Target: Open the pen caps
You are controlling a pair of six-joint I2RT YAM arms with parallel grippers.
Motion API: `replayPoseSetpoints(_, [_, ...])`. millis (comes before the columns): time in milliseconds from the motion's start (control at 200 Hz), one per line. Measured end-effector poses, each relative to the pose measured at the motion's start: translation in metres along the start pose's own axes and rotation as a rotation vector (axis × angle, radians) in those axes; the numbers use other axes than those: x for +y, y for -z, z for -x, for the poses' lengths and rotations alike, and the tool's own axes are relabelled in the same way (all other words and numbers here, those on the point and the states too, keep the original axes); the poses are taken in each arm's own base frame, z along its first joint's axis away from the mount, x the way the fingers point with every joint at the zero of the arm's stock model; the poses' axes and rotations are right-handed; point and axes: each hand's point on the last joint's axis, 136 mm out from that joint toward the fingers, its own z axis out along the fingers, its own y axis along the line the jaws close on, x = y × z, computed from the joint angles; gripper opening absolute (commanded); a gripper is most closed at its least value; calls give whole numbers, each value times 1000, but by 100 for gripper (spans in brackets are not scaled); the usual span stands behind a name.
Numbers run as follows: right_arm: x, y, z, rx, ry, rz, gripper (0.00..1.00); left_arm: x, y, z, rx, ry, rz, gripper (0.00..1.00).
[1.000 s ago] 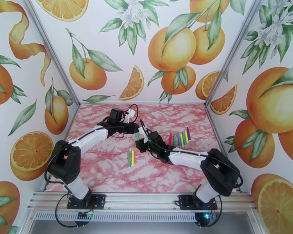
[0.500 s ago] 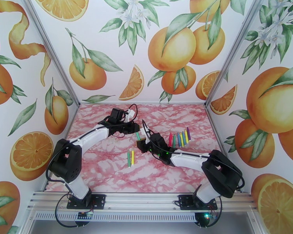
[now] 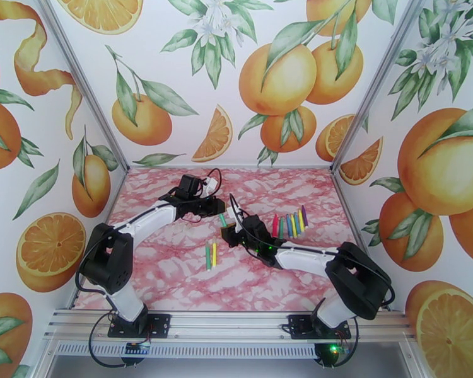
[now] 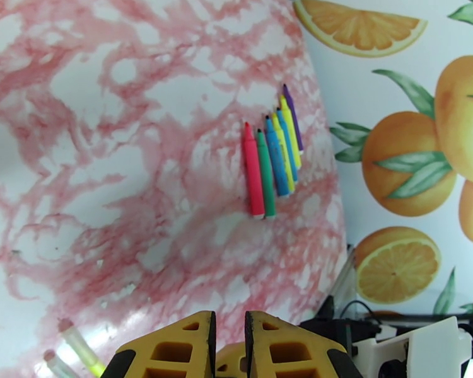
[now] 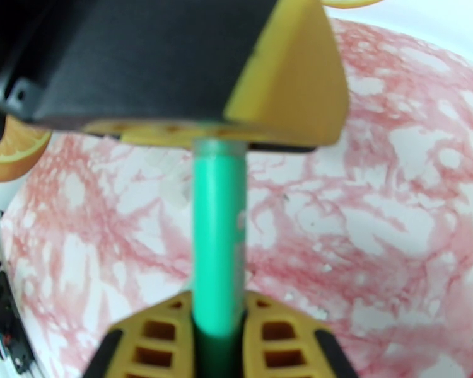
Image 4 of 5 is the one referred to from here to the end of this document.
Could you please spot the purple marker pen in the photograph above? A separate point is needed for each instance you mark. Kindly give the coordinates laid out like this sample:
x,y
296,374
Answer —
x,y
293,117

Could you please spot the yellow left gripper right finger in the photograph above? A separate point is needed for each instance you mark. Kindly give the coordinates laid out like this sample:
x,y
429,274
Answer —
x,y
258,349

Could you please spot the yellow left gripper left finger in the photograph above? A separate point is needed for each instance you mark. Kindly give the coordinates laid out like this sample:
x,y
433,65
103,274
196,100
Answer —
x,y
203,349

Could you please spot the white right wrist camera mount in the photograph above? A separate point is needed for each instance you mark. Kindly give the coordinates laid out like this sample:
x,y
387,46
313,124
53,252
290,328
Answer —
x,y
429,349

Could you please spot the red marker pen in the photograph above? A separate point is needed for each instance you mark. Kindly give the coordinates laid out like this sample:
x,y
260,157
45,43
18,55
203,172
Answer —
x,y
253,172

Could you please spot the aluminium side rail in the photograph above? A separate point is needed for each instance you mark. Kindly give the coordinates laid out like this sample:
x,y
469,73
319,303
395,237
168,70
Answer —
x,y
345,278

